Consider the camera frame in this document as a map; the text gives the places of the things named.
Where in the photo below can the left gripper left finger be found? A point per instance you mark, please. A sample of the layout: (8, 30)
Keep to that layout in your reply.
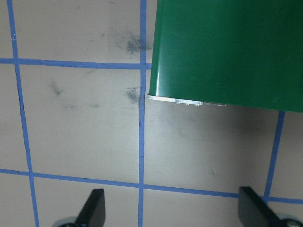
(93, 213)

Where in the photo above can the green conveyor belt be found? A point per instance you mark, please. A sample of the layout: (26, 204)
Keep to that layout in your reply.
(230, 52)

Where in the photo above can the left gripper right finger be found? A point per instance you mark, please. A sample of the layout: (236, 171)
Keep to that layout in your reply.
(253, 212)

